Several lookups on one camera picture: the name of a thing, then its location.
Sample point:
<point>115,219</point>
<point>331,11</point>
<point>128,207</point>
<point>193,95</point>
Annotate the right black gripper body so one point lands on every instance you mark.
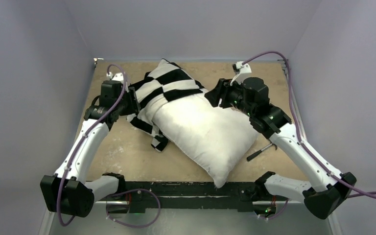
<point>222,94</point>

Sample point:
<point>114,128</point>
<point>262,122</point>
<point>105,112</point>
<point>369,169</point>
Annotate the white pillow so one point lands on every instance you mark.
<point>213,137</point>

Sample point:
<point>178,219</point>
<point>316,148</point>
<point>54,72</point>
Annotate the black handled hammer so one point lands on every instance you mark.
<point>254,155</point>

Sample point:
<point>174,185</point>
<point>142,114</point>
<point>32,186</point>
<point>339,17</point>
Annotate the black white checkered pillowcase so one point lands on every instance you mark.
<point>166,83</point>

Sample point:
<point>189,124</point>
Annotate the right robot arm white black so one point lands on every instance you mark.
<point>326,187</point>

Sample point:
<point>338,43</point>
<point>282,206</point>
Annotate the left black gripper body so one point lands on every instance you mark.
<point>126,105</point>

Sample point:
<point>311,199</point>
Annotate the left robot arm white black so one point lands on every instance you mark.
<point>67,191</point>

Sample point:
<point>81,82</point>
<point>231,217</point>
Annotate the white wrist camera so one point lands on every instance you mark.
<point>119,77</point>
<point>242,71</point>

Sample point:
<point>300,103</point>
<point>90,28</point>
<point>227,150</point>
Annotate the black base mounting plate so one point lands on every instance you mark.
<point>239,196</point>

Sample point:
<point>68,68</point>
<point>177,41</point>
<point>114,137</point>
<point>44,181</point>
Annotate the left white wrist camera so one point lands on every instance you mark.
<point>119,77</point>

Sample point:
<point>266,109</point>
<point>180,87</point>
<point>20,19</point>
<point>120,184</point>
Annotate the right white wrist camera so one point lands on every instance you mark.
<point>242,71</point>

